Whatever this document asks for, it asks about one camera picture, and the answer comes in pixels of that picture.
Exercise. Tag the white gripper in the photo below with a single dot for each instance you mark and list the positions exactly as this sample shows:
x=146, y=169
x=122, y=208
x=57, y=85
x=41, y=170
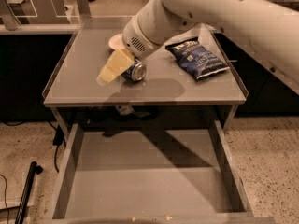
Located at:
x=135, y=41

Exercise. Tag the open grey top drawer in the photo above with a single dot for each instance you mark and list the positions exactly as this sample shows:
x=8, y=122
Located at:
x=149, y=173

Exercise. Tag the blue chip bag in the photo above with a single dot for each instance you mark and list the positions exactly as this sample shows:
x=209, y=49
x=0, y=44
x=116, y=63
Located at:
x=195, y=59

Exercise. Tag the blue pepsi can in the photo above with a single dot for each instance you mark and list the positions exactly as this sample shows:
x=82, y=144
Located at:
x=136, y=72

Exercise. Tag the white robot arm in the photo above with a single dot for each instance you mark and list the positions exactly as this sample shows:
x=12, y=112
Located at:
x=269, y=33

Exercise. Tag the grey cabinet with table top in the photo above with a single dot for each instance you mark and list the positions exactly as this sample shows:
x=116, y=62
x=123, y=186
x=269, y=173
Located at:
x=73, y=83

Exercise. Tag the white paper bowl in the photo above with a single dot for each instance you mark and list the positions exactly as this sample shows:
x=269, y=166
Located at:
x=115, y=42

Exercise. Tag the white label tag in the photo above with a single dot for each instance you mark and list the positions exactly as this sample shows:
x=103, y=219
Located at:
x=124, y=110

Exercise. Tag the black pole on floor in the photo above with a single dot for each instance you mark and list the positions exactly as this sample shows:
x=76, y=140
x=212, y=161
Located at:
x=34, y=169

